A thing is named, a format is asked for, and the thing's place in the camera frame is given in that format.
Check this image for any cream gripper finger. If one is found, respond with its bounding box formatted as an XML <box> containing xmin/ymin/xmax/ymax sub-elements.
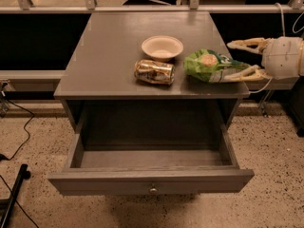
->
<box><xmin>222</xmin><ymin>65</ymin><xmax>271</xmax><ymax>82</ymax></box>
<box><xmin>227</xmin><ymin>37</ymin><xmax>271</xmax><ymax>54</ymax></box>

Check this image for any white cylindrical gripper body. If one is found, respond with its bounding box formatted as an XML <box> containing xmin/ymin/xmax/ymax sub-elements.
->
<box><xmin>261</xmin><ymin>37</ymin><xmax>304</xmax><ymax>79</ymax></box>

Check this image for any green rice chip bag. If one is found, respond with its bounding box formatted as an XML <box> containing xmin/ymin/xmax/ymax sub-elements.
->
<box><xmin>183</xmin><ymin>48</ymin><xmax>251</xmax><ymax>83</ymax></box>

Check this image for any round metal drawer knob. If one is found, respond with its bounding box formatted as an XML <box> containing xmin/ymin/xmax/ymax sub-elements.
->
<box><xmin>149</xmin><ymin>185</ymin><xmax>158</xmax><ymax>194</ymax></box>

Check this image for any grey open top drawer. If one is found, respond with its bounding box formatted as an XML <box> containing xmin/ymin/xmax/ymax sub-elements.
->
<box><xmin>47</xmin><ymin>102</ymin><xmax>255</xmax><ymax>197</ymax></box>

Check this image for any white paper bowl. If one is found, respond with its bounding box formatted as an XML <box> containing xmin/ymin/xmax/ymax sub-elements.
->
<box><xmin>142</xmin><ymin>35</ymin><xmax>183</xmax><ymax>62</ymax></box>

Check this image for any gold crushed soda can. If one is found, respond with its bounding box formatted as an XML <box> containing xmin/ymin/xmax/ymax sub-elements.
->
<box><xmin>134</xmin><ymin>59</ymin><xmax>175</xmax><ymax>86</ymax></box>

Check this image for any grey wooden cabinet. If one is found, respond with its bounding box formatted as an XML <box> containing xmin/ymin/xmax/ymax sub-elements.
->
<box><xmin>54</xmin><ymin>11</ymin><xmax>249</xmax><ymax>125</ymax></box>

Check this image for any black stand leg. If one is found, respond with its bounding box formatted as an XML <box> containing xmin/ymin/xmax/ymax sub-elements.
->
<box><xmin>0</xmin><ymin>164</ymin><xmax>30</xmax><ymax>228</ymax></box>

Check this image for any metal railing frame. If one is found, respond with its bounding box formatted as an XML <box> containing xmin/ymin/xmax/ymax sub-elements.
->
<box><xmin>0</xmin><ymin>0</ymin><xmax>304</xmax><ymax>92</ymax></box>

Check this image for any black floor cable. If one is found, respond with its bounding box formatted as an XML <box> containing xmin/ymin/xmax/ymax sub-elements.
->
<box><xmin>0</xmin><ymin>83</ymin><xmax>35</xmax><ymax>162</ymax></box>

